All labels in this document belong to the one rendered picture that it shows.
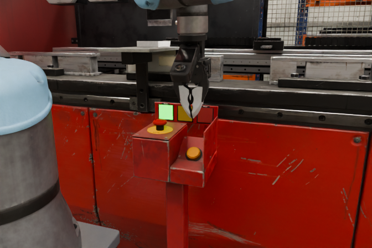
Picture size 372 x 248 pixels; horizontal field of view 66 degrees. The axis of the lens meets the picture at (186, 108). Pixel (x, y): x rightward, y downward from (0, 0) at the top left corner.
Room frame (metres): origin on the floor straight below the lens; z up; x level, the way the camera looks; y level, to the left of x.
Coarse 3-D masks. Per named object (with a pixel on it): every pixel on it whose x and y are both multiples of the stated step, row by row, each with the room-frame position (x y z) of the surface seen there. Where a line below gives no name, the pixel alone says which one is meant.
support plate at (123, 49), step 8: (104, 48) 0.92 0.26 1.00; (112, 48) 0.92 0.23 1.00; (120, 48) 0.92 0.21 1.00; (128, 48) 0.92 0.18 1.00; (136, 48) 0.92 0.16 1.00; (144, 48) 0.92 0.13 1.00; (152, 48) 0.92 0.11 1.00; (160, 48) 0.94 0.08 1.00; (168, 48) 1.01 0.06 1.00; (176, 48) 1.08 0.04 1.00
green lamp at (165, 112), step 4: (160, 108) 0.86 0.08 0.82; (164, 108) 0.86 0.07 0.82; (168, 108) 0.85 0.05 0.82; (172, 108) 0.85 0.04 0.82; (160, 112) 0.86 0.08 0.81; (164, 112) 0.86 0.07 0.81; (168, 112) 0.85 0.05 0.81; (172, 112) 0.85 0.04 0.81; (160, 116) 0.86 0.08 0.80; (164, 116) 0.86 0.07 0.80; (168, 116) 0.85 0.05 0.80; (172, 116) 0.85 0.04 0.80
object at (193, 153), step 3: (192, 147) 0.75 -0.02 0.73; (195, 147) 0.75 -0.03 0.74; (189, 150) 0.75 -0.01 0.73; (192, 150) 0.75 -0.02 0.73; (195, 150) 0.74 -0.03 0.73; (198, 150) 0.74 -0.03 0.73; (189, 153) 0.74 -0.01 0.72; (192, 153) 0.74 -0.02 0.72; (195, 153) 0.73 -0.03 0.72; (198, 153) 0.73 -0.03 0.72; (189, 156) 0.73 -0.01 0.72; (192, 156) 0.73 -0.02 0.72; (195, 156) 0.73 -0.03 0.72; (198, 156) 0.73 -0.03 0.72; (192, 159) 0.73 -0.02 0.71; (195, 159) 0.73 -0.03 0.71
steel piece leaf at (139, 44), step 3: (138, 42) 1.07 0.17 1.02; (141, 42) 1.07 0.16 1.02; (144, 42) 1.06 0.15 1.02; (147, 42) 1.06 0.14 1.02; (150, 42) 1.06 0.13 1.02; (153, 42) 1.05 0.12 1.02; (156, 42) 1.05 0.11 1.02; (138, 45) 1.07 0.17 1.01; (141, 45) 1.07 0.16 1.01; (144, 45) 1.06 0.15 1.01; (147, 45) 1.06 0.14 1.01; (150, 45) 1.06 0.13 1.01; (153, 45) 1.05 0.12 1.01; (156, 45) 1.05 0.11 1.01
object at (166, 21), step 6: (150, 12) 1.16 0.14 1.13; (156, 12) 1.15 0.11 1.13; (162, 12) 1.14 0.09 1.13; (168, 12) 1.14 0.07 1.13; (150, 18) 1.16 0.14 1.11; (156, 18) 1.15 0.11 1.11; (162, 18) 1.15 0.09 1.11; (168, 18) 1.14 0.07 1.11; (150, 24) 1.17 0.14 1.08; (156, 24) 1.16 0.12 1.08; (162, 24) 1.15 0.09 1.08; (168, 24) 1.15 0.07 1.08
